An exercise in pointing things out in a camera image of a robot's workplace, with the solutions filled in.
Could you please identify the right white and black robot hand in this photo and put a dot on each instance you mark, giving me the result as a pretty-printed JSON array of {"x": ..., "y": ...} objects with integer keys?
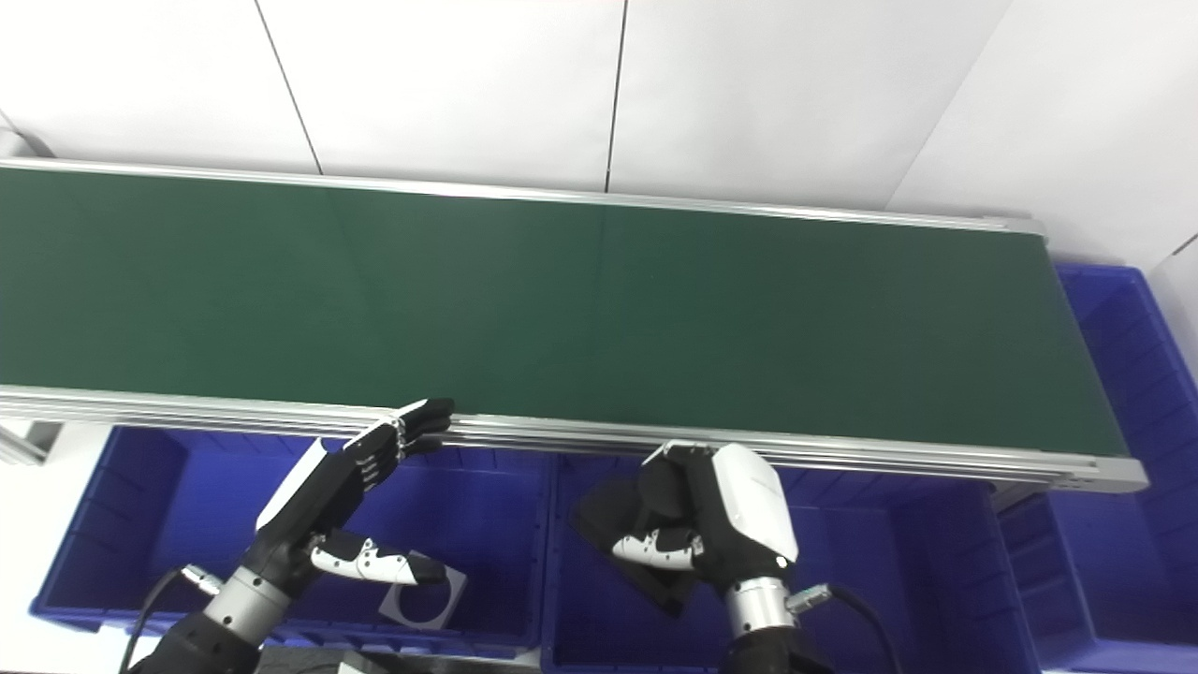
[{"x": 749, "y": 505}]

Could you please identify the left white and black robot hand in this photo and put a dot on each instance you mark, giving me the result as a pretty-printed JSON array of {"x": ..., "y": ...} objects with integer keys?
[{"x": 309, "y": 505}]

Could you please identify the black cylinder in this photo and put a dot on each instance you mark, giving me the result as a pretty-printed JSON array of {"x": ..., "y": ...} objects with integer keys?
[{"x": 618, "y": 510}]

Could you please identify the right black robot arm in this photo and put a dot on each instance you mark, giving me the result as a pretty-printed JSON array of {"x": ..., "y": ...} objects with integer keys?
[{"x": 763, "y": 618}]

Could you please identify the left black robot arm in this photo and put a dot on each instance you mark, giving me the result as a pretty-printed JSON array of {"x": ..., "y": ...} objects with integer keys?
[{"x": 234, "y": 608}]

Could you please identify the green conveyor belt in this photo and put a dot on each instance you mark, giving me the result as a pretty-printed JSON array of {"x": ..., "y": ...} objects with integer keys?
[
  {"x": 842, "y": 454},
  {"x": 562, "y": 309}
]

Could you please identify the blue plastic bin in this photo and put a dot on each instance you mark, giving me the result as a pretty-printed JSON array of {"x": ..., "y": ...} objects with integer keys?
[
  {"x": 889, "y": 580},
  {"x": 487, "y": 524},
  {"x": 1132, "y": 524}
]

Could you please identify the grey square plate with hole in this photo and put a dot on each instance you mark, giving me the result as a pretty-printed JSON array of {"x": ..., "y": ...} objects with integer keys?
[{"x": 449, "y": 599}]

